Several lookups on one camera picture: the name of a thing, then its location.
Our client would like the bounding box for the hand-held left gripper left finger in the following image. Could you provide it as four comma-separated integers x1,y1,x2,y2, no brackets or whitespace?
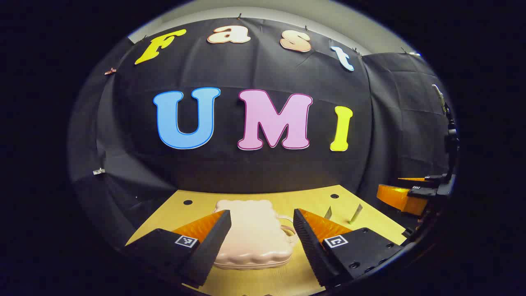
121,210,232,289

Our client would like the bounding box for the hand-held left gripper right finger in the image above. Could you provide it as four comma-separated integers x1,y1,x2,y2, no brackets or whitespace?
293,208,406,288

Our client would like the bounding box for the pink suitcase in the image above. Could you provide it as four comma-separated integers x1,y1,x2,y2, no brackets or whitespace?
212,199,298,271

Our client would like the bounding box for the light green skincare tube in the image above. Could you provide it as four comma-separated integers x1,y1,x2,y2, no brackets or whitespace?
348,203,364,225

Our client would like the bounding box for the black backdrop cloth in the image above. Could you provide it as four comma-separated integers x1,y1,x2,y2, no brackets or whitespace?
68,16,457,247

